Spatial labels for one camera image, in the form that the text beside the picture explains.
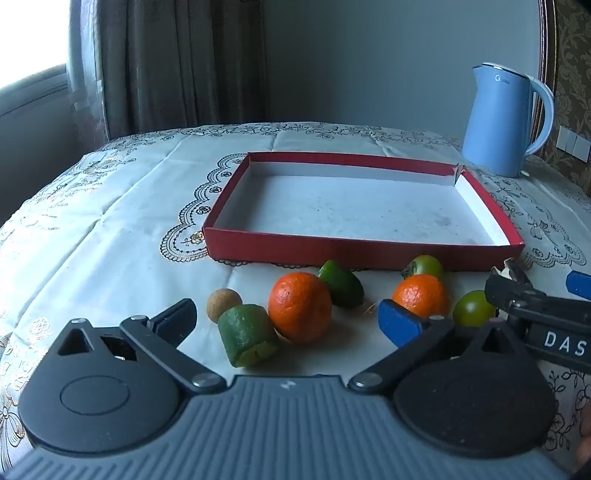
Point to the green cucumber chunk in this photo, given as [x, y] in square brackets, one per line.
[247, 330]

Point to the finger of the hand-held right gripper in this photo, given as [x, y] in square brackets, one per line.
[579, 286]
[510, 290]

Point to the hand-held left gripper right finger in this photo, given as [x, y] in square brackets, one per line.
[399, 321]

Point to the large orange tangerine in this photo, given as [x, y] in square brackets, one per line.
[300, 307]

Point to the embroidered white tablecloth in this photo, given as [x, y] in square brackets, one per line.
[115, 240]

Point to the green tomato with calyx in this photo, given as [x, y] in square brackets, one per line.
[427, 265]

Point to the red shallow cardboard box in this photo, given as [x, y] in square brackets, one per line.
[351, 212]

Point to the brown curtain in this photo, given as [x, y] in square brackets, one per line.
[184, 64]

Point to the brown longan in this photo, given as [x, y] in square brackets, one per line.
[221, 302]

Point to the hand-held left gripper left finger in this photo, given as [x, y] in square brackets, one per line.
[173, 318]

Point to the sheer pale curtain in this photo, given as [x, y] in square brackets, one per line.
[85, 69]

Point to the small orange tangerine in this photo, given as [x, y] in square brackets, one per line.
[421, 295]

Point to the green cucumber end piece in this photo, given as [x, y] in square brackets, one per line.
[341, 282]

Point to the white wall switch panel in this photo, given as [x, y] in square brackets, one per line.
[575, 141]

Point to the dark wooden curved frame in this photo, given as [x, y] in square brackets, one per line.
[549, 37]

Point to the light blue electric kettle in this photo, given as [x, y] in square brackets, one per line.
[501, 120]

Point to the window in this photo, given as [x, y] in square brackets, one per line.
[27, 32]

